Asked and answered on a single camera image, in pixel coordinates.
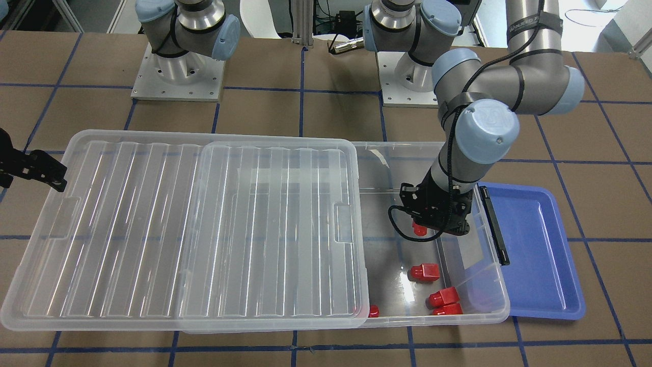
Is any aluminium frame post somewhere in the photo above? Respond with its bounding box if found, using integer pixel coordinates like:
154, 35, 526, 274
290, 0, 315, 48

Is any blue plastic tray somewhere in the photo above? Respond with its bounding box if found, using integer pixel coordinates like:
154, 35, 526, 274
480, 182, 585, 321

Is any red block lower pair back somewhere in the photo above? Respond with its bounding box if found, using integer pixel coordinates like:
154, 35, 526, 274
426, 286, 459, 309

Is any clear plastic box lid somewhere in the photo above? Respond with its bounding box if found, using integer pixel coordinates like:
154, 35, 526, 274
2, 129, 370, 333

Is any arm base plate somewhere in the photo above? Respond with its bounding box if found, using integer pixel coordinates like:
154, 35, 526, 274
376, 51, 439, 109
131, 45, 226, 102

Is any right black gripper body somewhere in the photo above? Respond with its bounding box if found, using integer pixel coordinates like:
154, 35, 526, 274
1, 129, 67, 192

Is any clear plastic storage box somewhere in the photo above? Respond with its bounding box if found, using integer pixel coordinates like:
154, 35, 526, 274
354, 142, 510, 328

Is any red block pair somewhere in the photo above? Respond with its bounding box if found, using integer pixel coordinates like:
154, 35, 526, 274
426, 286, 459, 309
431, 303, 464, 316

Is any red block lower pair front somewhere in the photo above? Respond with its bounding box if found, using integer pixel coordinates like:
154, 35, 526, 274
431, 303, 464, 316

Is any black box latch handle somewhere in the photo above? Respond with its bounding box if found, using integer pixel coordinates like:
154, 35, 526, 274
479, 186, 510, 266

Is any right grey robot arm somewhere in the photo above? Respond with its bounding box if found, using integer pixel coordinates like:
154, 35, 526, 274
1, 1, 240, 192

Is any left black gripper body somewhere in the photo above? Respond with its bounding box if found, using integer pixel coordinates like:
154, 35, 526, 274
400, 182, 473, 235

